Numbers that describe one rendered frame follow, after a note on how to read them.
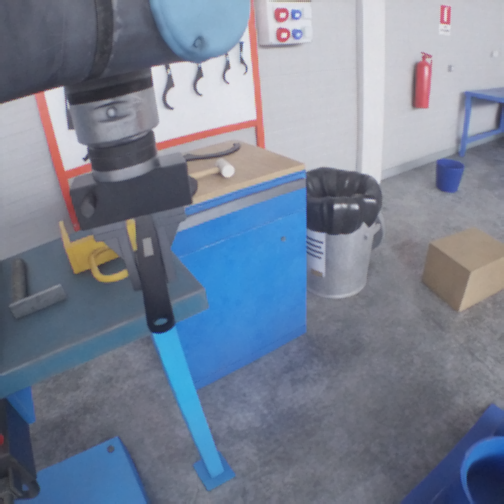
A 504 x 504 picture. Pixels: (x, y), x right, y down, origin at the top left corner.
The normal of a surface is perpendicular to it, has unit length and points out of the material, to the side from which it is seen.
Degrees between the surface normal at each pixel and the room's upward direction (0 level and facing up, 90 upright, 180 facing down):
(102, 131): 90
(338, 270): 93
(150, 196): 90
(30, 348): 0
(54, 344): 0
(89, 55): 132
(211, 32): 90
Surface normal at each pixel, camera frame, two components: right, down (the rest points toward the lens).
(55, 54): 0.67, 0.71
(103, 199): 0.31, 0.49
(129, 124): 0.60, 0.39
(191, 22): 0.79, 0.27
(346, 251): 0.04, 0.57
